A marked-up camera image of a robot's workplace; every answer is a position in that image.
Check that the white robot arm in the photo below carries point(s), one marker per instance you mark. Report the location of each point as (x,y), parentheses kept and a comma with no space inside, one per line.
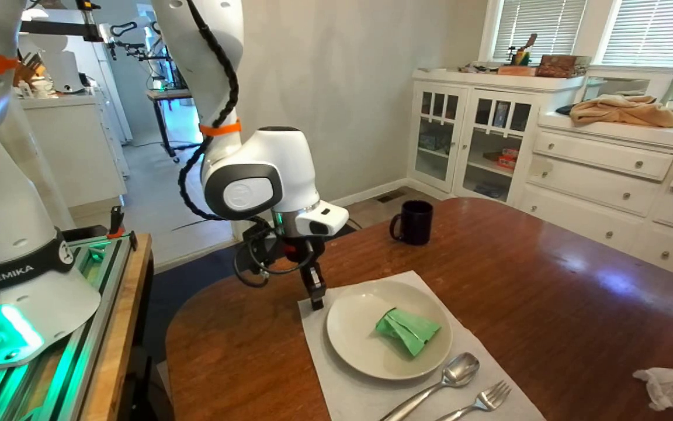
(263,167)

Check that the brown crumpled cloth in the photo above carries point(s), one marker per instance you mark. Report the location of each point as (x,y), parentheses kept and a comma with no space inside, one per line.
(625,113)

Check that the narrow white window blind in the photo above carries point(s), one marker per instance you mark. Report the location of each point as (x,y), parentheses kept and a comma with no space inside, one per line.
(555,25)

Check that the silver fork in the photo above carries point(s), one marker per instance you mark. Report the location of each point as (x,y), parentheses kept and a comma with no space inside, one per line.
(492,395)

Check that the black mug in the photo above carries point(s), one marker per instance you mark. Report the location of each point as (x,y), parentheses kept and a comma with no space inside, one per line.
(416,223)

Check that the brown wicker basket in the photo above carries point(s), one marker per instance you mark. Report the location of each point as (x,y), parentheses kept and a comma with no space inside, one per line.
(562,66)

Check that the dark utensil holder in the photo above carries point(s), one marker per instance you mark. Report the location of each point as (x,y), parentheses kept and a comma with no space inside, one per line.
(520,56)

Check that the wide white window blind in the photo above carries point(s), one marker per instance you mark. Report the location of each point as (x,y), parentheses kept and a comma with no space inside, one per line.
(647,31)

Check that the white table mat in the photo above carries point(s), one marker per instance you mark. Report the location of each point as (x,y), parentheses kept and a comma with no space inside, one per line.
(351,398)

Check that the silver spoon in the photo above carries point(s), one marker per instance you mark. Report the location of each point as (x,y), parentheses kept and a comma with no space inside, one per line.
(458,369)

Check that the white drawer dresser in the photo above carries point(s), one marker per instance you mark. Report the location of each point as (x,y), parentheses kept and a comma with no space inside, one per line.
(608,155)

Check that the white glass-door cabinet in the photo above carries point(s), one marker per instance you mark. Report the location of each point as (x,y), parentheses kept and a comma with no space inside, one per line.
(465,116)

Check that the white round plate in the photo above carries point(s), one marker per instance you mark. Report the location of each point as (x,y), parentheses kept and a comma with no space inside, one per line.
(361,328)

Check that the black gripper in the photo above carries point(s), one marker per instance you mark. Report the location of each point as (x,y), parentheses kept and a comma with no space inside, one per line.
(297,250)

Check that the green folded napkin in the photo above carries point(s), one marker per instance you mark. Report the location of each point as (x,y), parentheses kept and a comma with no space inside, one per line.
(407,330)

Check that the small black orange tool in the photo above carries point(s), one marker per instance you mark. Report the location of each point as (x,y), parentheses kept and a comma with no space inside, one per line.
(115,223)

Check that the wooden robot cart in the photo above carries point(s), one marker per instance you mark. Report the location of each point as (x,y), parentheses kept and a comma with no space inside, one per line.
(118,352)

